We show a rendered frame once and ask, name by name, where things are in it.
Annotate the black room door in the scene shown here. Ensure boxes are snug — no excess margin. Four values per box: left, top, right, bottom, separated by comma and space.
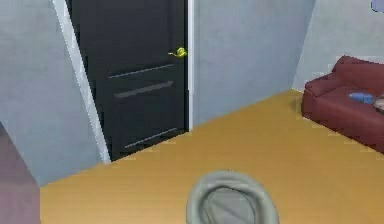
65, 0, 190, 162

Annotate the grey round bin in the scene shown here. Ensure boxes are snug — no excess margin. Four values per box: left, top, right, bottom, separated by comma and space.
185, 170, 280, 224

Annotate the dark red sofa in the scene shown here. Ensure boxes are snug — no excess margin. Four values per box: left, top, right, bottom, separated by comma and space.
301, 55, 384, 155

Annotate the blue object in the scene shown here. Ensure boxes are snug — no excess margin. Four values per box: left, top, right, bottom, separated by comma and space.
349, 92, 374, 105

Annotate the yellow door handle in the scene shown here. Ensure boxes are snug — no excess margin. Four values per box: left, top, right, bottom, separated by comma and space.
167, 46, 188, 59

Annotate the pale blue wall picture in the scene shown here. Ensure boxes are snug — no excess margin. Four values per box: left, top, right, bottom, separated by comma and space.
370, 0, 384, 14

